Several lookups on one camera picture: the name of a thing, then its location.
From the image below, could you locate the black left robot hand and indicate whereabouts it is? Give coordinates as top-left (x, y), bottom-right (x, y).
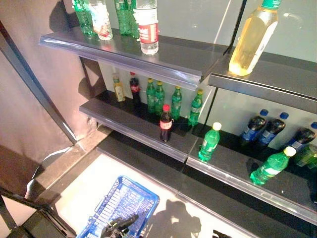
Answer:
top-left (100, 214), bottom-right (140, 238)

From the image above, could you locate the blue plastic shopping basket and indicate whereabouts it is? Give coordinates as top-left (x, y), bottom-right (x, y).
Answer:
top-left (76, 175), bottom-right (160, 238)

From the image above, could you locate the grey metal shelf unit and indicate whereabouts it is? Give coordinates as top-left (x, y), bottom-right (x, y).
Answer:
top-left (96, 131), bottom-right (317, 238)

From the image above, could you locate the dark metal shelf board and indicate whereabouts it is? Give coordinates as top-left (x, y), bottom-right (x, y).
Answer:
top-left (207, 51), bottom-right (317, 115)
top-left (185, 128), bottom-right (317, 226)
top-left (39, 25), bottom-right (230, 92)
top-left (79, 90), bottom-right (200, 164)

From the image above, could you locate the green soda bottle yellow cap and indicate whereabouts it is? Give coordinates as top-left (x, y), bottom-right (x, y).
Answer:
top-left (249, 146), bottom-right (297, 186)
top-left (154, 81), bottom-right (165, 116)
top-left (146, 78), bottom-right (157, 114)
top-left (188, 89), bottom-right (204, 126)
top-left (171, 86), bottom-right (183, 120)
top-left (198, 121), bottom-right (222, 163)

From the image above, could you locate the dark cola bottle blue cap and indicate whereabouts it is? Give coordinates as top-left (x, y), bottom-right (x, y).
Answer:
top-left (286, 121), bottom-right (317, 152)
top-left (257, 112), bottom-right (290, 147)
top-left (239, 109), bottom-right (269, 147)

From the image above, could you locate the cola bottle red cap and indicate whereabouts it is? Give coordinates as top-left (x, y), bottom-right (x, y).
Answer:
top-left (159, 104), bottom-right (174, 143)
top-left (129, 71), bottom-right (142, 110)

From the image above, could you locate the small yellow tea bottle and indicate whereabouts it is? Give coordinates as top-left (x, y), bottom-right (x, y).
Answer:
top-left (111, 73), bottom-right (126, 103)

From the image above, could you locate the clear water bottle red label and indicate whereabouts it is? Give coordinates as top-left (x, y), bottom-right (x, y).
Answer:
top-left (133, 0), bottom-right (159, 56)

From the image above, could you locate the large yellow tea bottle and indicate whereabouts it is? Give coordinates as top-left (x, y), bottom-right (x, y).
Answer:
top-left (228, 0), bottom-right (283, 76)

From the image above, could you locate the clear water bottle torn label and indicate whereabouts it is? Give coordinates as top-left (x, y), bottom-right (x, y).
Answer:
top-left (88, 0), bottom-right (113, 41)

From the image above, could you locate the black metal frame pole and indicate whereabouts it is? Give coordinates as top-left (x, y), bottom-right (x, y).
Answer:
top-left (0, 20), bottom-right (78, 146)

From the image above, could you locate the black shelf upright post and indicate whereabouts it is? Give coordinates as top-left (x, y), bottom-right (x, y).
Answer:
top-left (222, 0), bottom-right (248, 56)

